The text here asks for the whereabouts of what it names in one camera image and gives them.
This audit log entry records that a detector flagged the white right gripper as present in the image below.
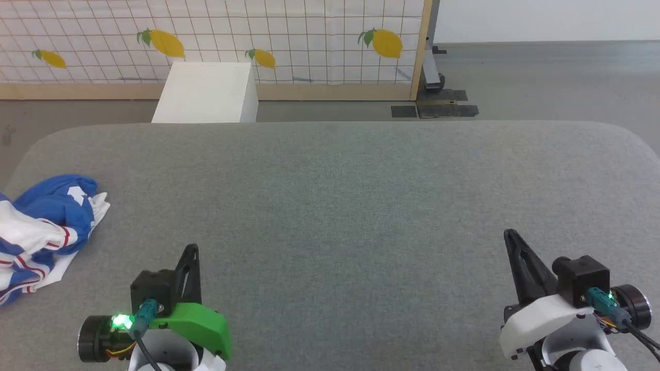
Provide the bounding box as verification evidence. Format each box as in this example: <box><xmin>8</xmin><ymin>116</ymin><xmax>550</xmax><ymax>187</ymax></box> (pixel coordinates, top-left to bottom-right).
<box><xmin>499</xmin><ymin>229</ymin><xmax>653</xmax><ymax>360</ymax></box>

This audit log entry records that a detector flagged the lemon print tiled panel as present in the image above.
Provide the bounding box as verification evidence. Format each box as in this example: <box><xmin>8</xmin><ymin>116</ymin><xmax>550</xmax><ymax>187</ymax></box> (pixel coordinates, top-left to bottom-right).
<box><xmin>0</xmin><ymin>0</ymin><xmax>433</xmax><ymax>101</ymax></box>

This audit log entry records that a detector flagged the white cloth garment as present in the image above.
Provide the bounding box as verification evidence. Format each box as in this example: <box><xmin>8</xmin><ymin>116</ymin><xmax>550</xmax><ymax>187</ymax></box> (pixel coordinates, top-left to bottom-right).
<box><xmin>0</xmin><ymin>192</ymin><xmax>111</xmax><ymax>306</ymax></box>

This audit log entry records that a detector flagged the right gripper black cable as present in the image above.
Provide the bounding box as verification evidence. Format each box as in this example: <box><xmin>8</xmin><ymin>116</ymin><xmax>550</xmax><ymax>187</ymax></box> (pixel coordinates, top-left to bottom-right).
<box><xmin>586</xmin><ymin>288</ymin><xmax>660</xmax><ymax>362</ymax></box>

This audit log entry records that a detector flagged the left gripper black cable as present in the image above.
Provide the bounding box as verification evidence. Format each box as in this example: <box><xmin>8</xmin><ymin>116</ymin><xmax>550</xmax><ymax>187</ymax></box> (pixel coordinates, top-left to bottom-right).
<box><xmin>131</xmin><ymin>300</ymin><xmax>164</xmax><ymax>371</ymax></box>

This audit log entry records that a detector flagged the white box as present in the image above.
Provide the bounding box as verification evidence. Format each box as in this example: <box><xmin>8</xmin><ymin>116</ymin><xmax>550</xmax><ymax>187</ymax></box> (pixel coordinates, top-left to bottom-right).
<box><xmin>151</xmin><ymin>62</ymin><xmax>258</xmax><ymax>123</ymax></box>

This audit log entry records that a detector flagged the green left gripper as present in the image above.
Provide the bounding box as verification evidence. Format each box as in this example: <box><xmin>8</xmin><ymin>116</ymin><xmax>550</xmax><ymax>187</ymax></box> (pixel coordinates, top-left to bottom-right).
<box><xmin>77</xmin><ymin>244</ymin><xmax>233</xmax><ymax>362</ymax></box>

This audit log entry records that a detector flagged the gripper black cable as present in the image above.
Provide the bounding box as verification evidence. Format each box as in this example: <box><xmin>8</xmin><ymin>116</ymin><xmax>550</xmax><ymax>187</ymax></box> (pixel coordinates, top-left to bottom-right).
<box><xmin>131</xmin><ymin>300</ymin><xmax>164</xmax><ymax>371</ymax></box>
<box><xmin>586</xmin><ymin>288</ymin><xmax>660</xmax><ymax>362</ymax></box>

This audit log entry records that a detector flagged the white partition board on stand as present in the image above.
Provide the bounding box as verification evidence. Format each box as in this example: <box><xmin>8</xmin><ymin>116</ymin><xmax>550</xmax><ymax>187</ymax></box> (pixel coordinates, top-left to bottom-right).
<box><xmin>420</xmin><ymin>0</ymin><xmax>660</xmax><ymax>93</ymax></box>

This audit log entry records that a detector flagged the blue cloth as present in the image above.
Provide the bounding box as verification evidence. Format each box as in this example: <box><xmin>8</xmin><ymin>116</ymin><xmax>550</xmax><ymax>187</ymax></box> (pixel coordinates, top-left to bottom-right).
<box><xmin>14</xmin><ymin>174</ymin><xmax>99</xmax><ymax>255</ymax></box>

